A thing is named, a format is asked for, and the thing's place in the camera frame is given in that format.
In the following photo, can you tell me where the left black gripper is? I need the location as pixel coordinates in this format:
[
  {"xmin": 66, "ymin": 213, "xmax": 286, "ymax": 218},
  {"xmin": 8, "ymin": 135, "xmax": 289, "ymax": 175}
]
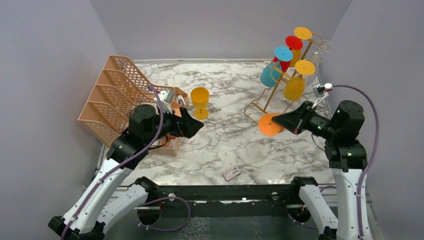
[{"xmin": 144, "ymin": 103, "xmax": 204, "ymax": 145}]

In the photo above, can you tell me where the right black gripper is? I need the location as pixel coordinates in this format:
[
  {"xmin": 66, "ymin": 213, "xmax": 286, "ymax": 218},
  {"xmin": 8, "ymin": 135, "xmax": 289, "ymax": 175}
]
[{"xmin": 272, "ymin": 100, "xmax": 340, "ymax": 140}]

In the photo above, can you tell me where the yellow plastic wine glass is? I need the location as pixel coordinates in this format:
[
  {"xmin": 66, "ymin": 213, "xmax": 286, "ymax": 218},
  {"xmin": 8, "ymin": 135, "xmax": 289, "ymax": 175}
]
[{"xmin": 190, "ymin": 87, "xmax": 210, "ymax": 120}]

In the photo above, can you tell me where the orange plastic wine glass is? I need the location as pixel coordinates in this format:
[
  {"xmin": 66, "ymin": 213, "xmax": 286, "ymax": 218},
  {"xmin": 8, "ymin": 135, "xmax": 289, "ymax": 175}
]
[{"xmin": 258, "ymin": 113, "xmax": 286, "ymax": 137}]

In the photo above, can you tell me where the red white staples box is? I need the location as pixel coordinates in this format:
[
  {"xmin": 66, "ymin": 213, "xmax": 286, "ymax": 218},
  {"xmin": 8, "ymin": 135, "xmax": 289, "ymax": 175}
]
[{"xmin": 222, "ymin": 166, "xmax": 241, "ymax": 181}]

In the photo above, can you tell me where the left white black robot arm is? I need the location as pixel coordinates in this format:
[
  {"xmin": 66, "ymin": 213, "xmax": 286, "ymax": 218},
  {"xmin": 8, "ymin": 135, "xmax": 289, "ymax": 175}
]
[{"xmin": 48, "ymin": 104, "xmax": 204, "ymax": 240}]

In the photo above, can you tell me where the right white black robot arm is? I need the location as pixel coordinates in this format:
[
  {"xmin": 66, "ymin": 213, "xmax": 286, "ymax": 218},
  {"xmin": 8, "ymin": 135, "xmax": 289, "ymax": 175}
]
[{"xmin": 271, "ymin": 100, "xmax": 373, "ymax": 240}]

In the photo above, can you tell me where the yellow wine glass right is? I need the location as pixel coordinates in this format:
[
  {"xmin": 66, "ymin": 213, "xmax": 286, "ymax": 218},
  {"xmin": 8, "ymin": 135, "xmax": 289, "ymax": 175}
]
[{"xmin": 283, "ymin": 60, "xmax": 316, "ymax": 102}]

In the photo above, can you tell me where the blue plastic wine glass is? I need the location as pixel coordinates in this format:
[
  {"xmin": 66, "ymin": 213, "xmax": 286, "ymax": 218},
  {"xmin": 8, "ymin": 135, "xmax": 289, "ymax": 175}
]
[{"xmin": 259, "ymin": 46, "xmax": 294, "ymax": 88}]

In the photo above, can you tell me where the clear wine glass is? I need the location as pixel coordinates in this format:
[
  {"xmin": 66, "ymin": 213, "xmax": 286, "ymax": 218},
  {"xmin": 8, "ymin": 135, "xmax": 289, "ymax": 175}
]
[{"xmin": 302, "ymin": 39, "xmax": 334, "ymax": 88}]

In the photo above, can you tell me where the red plastic wine glass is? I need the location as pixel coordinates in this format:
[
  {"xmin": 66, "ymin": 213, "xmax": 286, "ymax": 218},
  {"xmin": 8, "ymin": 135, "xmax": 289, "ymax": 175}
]
[{"xmin": 271, "ymin": 35, "xmax": 303, "ymax": 72}]

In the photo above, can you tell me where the yellow wine glass top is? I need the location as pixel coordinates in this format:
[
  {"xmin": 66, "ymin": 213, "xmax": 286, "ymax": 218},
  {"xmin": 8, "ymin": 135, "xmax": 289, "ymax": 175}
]
[{"xmin": 285, "ymin": 26, "xmax": 312, "ymax": 68}]

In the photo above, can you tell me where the peach plastic file organizer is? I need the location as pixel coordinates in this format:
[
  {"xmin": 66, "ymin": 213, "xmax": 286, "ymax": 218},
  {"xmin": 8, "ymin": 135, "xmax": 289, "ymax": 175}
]
[{"xmin": 78, "ymin": 54, "xmax": 189, "ymax": 157}]

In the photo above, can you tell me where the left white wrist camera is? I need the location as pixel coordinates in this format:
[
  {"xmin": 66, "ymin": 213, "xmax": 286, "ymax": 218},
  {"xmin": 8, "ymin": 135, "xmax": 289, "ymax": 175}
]
[{"xmin": 153, "ymin": 88, "xmax": 175, "ymax": 114}]

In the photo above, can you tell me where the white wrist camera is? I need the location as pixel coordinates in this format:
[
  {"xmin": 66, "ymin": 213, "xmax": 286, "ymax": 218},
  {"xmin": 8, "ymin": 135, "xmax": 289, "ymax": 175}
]
[
  {"xmin": 153, "ymin": 88, "xmax": 175, "ymax": 114},
  {"xmin": 312, "ymin": 83, "xmax": 333, "ymax": 109}
]

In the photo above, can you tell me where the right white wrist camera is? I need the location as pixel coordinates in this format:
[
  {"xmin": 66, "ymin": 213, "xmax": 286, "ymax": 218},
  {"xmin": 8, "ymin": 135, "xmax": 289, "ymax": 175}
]
[{"xmin": 312, "ymin": 83, "xmax": 333, "ymax": 109}]

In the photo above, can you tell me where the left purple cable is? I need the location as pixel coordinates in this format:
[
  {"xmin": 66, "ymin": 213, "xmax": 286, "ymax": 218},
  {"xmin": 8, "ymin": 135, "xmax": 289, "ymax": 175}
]
[{"xmin": 59, "ymin": 84, "xmax": 192, "ymax": 240}]

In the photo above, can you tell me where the purple cable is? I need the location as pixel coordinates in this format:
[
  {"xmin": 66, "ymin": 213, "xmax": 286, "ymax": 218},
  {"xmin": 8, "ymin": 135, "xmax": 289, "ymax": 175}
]
[
  {"xmin": 59, "ymin": 84, "xmax": 192, "ymax": 240},
  {"xmin": 286, "ymin": 84, "xmax": 380, "ymax": 238}
]

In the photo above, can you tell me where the gold wire wine glass rack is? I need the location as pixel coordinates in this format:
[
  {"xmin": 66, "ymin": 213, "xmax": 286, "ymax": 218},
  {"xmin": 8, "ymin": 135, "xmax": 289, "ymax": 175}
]
[{"xmin": 243, "ymin": 30, "xmax": 326, "ymax": 124}]

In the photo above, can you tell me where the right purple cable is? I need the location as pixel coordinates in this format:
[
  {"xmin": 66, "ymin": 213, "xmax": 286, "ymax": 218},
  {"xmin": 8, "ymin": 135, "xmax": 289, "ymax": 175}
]
[{"xmin": 286, "ymin": 84, "xmax": 380, "ymax": 238}]

